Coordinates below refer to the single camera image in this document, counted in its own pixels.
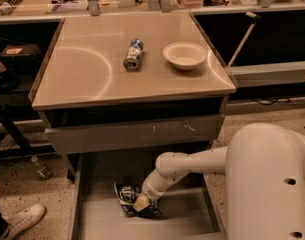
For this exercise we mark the white bowl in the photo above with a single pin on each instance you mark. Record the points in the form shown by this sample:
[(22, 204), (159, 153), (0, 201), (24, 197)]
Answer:
[(184, 55)]

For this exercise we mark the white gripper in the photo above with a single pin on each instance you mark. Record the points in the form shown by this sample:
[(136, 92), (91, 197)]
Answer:
[(152, 191)]

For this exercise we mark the plastic bottle on floor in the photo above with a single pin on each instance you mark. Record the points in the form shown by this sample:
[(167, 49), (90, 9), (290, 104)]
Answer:
[(42, 169)]

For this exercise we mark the blue and white soda can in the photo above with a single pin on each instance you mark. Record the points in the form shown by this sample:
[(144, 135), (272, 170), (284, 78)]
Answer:
[(134, 54)]

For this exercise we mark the blue chip bag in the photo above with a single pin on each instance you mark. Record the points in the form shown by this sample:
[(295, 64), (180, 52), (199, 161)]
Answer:
[(127, 195)]

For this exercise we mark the black stand leg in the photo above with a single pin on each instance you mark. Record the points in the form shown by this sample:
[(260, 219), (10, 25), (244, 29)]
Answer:
[(24, 148)]

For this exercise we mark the open grey middle drawer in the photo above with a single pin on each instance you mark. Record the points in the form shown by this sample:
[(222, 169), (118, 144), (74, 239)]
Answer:
[(186, 209)]

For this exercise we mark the white sneaker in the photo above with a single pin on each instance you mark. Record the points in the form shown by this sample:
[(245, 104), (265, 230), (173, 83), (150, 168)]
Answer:
[(23, 221)]

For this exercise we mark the grey drawer cabinet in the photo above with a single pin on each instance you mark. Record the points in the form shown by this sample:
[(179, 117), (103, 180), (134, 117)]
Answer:
[(84, 82)]

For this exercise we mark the black bag on shelf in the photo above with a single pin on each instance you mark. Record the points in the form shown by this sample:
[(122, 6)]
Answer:
[(21, 53)]

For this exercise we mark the grey top drawer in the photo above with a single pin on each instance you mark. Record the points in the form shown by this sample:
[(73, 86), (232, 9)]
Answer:
[(134, 134)]

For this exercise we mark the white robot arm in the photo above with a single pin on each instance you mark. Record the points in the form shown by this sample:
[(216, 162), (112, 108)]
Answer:
[(264, 169)]

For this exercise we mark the white stick with black tip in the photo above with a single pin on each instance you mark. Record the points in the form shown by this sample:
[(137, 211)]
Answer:
[(255, 18)]

